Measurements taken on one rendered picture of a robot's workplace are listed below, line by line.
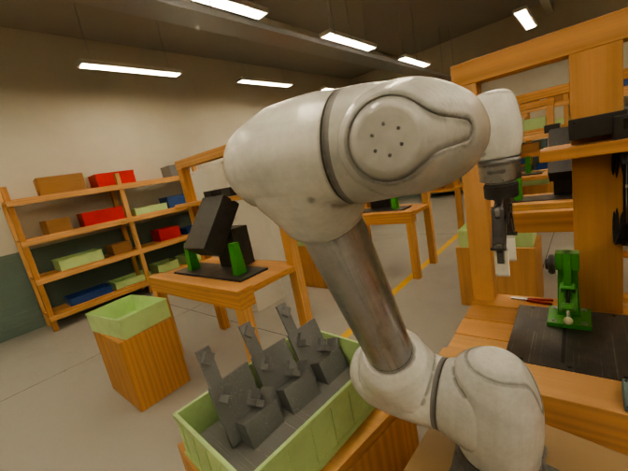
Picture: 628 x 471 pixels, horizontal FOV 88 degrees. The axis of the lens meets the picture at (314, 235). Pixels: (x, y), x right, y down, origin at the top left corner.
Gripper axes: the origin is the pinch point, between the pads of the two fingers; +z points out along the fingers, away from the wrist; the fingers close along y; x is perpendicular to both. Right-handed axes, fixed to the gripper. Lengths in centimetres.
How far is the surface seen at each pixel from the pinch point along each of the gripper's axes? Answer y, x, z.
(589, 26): -66, 19, -60
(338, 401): 25, -43, 38
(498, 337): -34, -10, 43
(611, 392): -12.7, 20.6, 41.4
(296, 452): 44, -45, 40
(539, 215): -74, 2, 5
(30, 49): -103, -656, -299
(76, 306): -34, -599, 105
